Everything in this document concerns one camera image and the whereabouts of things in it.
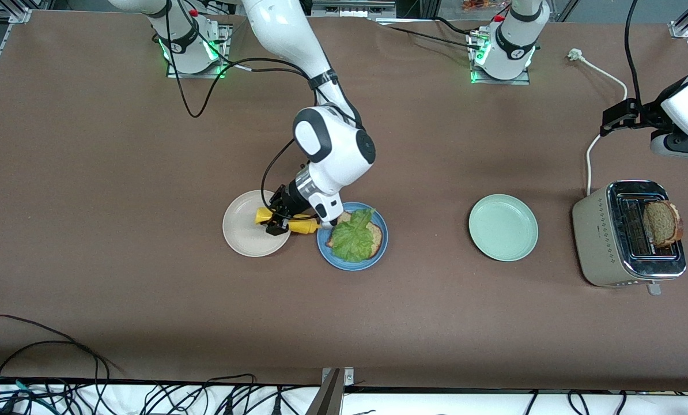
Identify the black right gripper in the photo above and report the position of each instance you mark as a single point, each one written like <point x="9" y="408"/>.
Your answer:
<point x="290" y="199"/>

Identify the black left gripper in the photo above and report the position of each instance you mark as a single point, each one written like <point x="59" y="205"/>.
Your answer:
<point x="641" y="113"/>

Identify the yellow mustard squeeze bottle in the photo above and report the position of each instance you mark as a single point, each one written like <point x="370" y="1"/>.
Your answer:
<point x="303" y="226"/>

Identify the green lettuce leaf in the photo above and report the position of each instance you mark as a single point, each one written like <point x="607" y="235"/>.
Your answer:
<point x="352" y="239"/>

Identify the toasted bread slice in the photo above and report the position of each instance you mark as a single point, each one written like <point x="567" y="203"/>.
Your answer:
<point x="661" y="225"/>
<point x="377" y="239"/>

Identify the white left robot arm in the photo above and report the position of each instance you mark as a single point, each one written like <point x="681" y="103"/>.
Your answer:
<point x="505" y="68"/>

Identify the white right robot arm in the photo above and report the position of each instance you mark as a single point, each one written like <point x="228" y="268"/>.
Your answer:
<point x="280" y="29"/>

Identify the beige plate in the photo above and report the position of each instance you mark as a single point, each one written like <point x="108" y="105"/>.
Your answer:
<point x="243" y="237"/>

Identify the blue plate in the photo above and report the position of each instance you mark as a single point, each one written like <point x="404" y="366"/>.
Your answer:
<point x="352" y="266"/>

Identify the mint green plate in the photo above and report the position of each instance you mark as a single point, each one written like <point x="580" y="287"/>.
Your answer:
<point x="502" y="227"/>

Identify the beige chrome toaster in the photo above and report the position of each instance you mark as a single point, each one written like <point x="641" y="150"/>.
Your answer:
<point x="594" y="242"/>

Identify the orange packet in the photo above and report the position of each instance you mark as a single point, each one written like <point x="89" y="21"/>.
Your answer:
<point x="476" y="4"/>

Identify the grey power strip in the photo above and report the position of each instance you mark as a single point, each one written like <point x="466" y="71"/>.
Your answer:
<point x="352" y="8"/>

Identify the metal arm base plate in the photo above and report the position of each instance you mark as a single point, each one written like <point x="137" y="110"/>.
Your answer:
<point x="223" y="69"/>
<point x="499" y="82"/>

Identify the silver metal bracket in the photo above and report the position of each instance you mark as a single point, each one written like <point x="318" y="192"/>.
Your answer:
<point x="348" y="377"/>

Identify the dark grey metal post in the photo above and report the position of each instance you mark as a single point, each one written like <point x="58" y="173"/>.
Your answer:
<point x="327" y="403"/>

